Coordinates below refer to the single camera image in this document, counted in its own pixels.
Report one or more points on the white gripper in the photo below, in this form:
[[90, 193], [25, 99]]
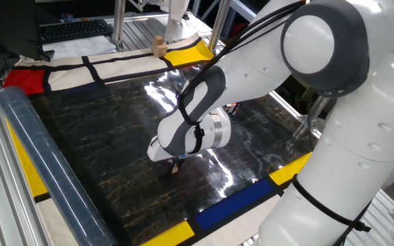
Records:
[[156, 153]]

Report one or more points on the aluminium frame post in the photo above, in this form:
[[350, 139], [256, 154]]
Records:
[[219, 24], [119, 24]]

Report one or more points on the black marble vinyl sheet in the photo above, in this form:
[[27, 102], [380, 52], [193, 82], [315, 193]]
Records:
[[115, 136]]

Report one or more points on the aluminium frame brace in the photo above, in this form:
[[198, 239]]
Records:
[[311, 112]]

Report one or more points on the colour block patterned cloth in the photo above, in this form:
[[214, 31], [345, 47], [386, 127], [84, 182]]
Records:
[[67, 77]]

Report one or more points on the Rubik's cube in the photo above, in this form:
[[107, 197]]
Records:
[[231, 108]]

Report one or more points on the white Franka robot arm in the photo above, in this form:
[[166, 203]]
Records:
[[354, 153]]

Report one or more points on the stacked wooden blocks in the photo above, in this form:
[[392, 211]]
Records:
[[159, 48]]

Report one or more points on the slim white robot arm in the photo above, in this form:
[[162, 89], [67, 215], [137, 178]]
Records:
[[176, 24]]

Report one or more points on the black keyboard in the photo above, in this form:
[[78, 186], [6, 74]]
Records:
[[74, 30]]

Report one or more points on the white paper sheets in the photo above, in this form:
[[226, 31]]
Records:
[[80, 48]]

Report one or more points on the small wooden cube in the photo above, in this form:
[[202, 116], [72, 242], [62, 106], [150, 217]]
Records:
[[175, 168]]

